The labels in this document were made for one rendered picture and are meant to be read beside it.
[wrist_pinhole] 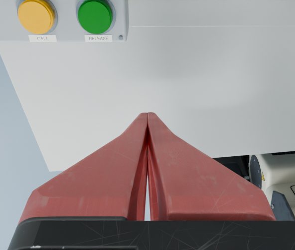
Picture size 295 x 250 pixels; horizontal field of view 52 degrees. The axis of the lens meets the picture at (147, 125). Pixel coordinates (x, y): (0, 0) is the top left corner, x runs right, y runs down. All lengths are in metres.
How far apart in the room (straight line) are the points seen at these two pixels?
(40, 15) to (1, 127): 1.46
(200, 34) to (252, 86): 0.13
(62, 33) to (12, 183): 1.75
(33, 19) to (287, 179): 0.66
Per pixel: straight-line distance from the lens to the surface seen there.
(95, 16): 0.38
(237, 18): 0.51
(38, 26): 0.40
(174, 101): 0.55
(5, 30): 0.43
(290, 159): 0.82
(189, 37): 0.50
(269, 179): 0.80
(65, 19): 0.40
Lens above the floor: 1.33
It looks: 55 degrees down
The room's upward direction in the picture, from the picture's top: 179 degrees counter-clockwise
